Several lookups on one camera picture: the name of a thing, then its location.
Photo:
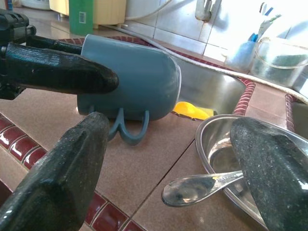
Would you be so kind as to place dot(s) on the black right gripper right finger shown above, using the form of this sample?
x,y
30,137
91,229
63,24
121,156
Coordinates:
x,y
276,178

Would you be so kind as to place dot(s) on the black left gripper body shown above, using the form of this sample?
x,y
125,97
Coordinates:
x,y
12,26

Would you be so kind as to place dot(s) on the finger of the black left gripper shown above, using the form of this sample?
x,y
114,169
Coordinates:
x,y
60,72
55,46

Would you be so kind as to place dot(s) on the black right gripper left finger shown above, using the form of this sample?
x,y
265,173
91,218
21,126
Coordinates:
x,y
55,183

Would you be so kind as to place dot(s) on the stainless steel bowl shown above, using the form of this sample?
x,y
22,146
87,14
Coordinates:
x,y
216,149

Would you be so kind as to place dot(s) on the blue plastic mug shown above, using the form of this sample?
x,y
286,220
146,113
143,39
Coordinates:
x,y
134,79

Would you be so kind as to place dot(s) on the yellow plastic bowl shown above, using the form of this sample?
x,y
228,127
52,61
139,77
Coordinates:
x,y
187,109

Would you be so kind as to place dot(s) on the green liquid soap bottle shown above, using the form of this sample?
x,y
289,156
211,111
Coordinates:
x,y
77,24

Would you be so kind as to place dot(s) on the steel sink basin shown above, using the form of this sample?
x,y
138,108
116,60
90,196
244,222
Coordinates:
x,y
300,115
211,84

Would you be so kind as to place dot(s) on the bright yellow dish sponge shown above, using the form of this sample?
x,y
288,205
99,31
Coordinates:
x,y
211,112

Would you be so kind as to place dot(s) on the clear plastic bucket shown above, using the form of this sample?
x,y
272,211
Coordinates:
x,y
276,69

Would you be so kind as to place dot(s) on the grey wall tap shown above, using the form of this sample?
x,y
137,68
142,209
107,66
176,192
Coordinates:
x,y
203,14

